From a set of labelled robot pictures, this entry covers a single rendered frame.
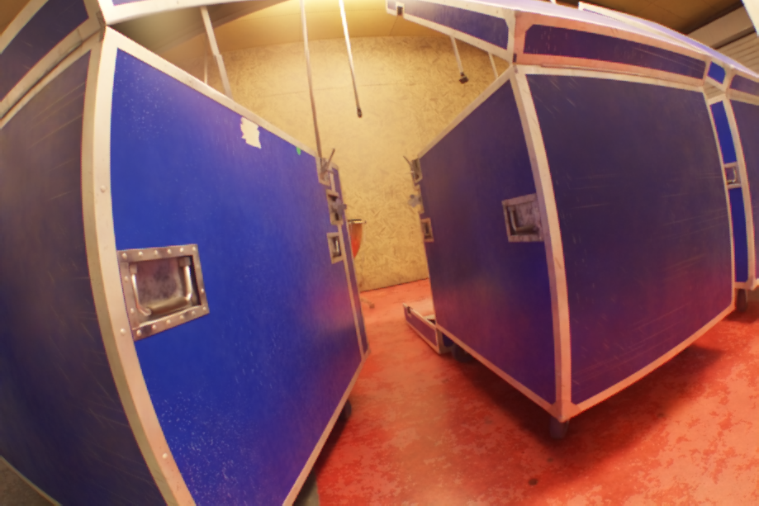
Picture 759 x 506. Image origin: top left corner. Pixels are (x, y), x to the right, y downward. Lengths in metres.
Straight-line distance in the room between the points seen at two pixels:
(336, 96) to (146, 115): 3.96
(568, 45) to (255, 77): 4.03
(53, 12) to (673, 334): 1.46
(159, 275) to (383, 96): 4.16
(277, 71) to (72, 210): 4.20
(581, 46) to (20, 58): 1.09
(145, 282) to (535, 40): 0.82
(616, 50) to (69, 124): 1.08
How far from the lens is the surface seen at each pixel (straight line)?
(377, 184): 4.13
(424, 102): 4.61
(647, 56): 1.10
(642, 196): 0.95
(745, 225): 1.68
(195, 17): 1.44
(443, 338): 1.73
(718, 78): 1.70
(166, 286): 0.49
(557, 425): 1.01
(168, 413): 0.46
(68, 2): 0.56
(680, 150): 1.15
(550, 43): 0.83
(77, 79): 0.51
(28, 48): 0.64
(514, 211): 0.86
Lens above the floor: 0.66
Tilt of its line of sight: 2 degrees up
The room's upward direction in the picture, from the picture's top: 10 degrees counter-clockwise
